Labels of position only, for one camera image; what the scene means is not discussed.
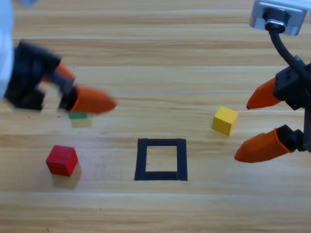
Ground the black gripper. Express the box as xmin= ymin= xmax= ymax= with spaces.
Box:
xmin=234 ymin=55 xmax=311 ymax=164
xmin=4 ymin=40 xmax=117 ymax=114

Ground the yellow wooden cube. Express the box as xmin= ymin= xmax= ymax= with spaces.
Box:
xmin=212 ymin=106 xmax=239 ymax=136

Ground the red wooden cube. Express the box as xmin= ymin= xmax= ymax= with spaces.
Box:
xmin=46 ymin=145 xmax=79 ymax=177

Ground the black tape square outline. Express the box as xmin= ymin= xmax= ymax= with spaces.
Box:
xmin=134 ymin=138 xmax=188 ymax=182

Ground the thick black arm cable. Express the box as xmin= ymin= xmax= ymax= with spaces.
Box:
xmin=261 ymin=7 xmax=311 ymax=76

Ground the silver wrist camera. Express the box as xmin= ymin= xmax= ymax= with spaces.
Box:
xmin=249 ymin=0 xmax=308 ymax=36

